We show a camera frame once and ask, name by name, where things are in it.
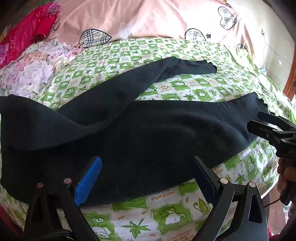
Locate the pale floral blanket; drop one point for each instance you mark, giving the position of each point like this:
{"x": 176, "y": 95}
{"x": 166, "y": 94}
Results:
{"x": 34, "y": 69}

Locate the red floral quilt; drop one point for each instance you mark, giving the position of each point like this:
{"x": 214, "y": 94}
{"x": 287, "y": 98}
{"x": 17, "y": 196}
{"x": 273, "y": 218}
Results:
{"x": 27, "y": 30}

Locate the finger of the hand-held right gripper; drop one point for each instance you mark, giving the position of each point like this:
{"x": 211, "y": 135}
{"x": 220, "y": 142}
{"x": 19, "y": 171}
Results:
{"x": 275, "y": 120}
{"x": 261, "y": 129}

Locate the green checkered bed sheet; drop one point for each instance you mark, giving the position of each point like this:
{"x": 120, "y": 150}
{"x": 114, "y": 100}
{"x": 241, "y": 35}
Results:
{"x": 185, "y": 90}

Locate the wooden bed frame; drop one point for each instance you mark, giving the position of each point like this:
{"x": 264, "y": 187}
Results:
{"x": 291, "y": 91}

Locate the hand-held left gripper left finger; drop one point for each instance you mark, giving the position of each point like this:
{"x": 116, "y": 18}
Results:
{"x": 89, "y": 180}

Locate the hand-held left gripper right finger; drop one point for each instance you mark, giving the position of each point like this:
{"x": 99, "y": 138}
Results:
{"x": 206, "y": 184}

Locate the person's right hand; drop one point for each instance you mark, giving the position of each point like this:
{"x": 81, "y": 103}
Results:
{"x": 289, "y": 173}

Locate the black pants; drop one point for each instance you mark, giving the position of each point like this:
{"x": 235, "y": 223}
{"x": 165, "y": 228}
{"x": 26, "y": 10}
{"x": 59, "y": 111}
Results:
{"x": 150, "y": 139}

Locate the pink quilt with plaid hearts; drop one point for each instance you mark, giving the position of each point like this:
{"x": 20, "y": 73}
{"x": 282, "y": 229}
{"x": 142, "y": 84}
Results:
{"x": 138, "y": 20}

